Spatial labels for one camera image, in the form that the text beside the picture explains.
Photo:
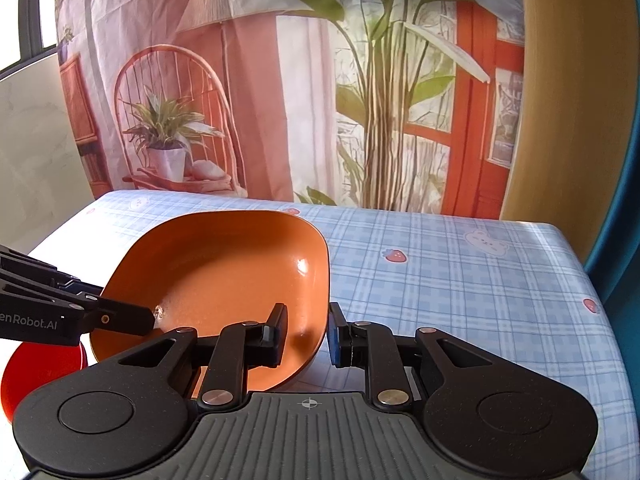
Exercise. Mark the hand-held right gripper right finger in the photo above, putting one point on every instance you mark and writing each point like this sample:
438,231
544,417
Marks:
336,336

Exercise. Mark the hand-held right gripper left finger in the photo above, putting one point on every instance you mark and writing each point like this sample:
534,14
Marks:
278,331

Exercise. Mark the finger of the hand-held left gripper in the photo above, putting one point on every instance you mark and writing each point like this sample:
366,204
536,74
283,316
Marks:
125,318

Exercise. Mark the red plate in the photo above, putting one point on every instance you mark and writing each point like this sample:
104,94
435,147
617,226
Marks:
40,375

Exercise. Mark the orange bowl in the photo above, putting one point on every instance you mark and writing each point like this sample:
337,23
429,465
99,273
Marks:
215,270

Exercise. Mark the blue checked tablecloth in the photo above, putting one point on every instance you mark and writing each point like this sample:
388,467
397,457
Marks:
450,285

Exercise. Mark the blue curtain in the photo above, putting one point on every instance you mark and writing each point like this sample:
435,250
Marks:
620,210

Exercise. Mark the yellow curtain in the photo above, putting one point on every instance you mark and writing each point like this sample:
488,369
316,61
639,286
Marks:
560,110

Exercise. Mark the printed wall tapestry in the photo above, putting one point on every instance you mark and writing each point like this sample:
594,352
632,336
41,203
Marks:
300,85

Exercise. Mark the dark window frame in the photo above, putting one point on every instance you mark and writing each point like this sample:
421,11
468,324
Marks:
30,10

